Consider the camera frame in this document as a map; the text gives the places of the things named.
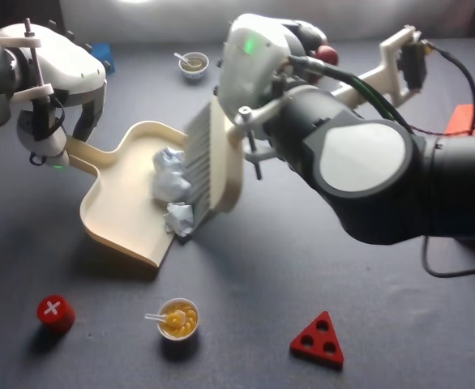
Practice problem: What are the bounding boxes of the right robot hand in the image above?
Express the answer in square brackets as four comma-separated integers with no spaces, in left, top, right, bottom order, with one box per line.
[212,13,331,122]

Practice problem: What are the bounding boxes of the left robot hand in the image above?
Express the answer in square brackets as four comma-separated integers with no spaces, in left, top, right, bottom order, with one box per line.
[0,19,109,170]

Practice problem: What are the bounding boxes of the cream brush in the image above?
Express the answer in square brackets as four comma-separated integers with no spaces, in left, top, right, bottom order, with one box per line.
[175,44,340,246]

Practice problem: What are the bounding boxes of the white paper ball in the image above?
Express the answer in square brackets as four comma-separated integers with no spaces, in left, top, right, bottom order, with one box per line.
[152,147,186,175]
[151,169,192,203]
[163,201,195,237]

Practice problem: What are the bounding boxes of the cream plastic dustpan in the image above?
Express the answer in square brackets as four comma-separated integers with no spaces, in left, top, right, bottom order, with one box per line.
[65,120,190,269]

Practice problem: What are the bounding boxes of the blue block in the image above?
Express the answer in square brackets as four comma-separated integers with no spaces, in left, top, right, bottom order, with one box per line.
[90,43,115,74]

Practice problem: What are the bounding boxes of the small bowl with green soup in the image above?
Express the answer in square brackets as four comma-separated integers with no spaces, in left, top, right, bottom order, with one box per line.
[173,51,211,84]

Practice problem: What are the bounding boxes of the white backdrop cloth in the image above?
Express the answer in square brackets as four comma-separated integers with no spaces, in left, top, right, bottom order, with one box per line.
[61,0,475,44]

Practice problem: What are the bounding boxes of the orange foam cube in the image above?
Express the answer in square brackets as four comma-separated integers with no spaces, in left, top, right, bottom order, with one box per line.
[444,104,475,137]

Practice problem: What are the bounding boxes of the grey table cloth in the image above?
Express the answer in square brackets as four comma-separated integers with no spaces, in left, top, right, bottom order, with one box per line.
[0,38,475,389]

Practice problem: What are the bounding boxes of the red cylinder with white cross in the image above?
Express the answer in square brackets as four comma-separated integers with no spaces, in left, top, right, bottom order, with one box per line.
[36,294,76,334]

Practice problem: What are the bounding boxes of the small bowl with yellow food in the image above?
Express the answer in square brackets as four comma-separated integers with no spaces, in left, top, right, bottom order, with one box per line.
[145,297,201,341]

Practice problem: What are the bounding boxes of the red triangle block with holes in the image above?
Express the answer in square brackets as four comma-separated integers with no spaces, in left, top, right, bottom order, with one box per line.
[289,310,345,370]

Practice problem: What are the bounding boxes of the green cable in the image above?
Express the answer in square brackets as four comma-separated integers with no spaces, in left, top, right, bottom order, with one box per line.
[288,54,417,135]

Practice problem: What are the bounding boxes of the white bracket with black camera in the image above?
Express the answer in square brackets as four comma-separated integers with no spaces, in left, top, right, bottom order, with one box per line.
[330,24,430,109]

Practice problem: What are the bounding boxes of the black camera cable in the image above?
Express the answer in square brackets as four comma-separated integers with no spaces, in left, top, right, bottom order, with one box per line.
[422,40,475,279]

